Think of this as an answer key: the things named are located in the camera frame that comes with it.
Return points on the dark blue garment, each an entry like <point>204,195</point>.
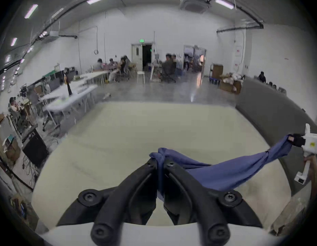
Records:
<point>225,173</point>

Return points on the grey padded headboard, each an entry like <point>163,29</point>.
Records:
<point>266,111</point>

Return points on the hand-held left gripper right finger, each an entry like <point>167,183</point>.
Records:
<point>189,198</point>

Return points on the row of white tables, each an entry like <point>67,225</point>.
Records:
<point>71,93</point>

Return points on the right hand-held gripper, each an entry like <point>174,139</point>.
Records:
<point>312,142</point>

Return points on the person's right forearm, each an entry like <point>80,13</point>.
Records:
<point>315,188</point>

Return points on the group of people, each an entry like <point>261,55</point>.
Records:
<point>114,67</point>

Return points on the person's right hand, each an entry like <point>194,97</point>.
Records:
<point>311,166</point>

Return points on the white stool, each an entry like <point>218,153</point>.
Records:
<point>140,77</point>

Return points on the black box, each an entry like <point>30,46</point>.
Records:
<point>35,147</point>

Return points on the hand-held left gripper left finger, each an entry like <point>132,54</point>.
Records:
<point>127,198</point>

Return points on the pile of cartons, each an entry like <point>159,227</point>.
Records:
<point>230,83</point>

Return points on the bed with pale green sheet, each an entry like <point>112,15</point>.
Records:
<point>148,127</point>

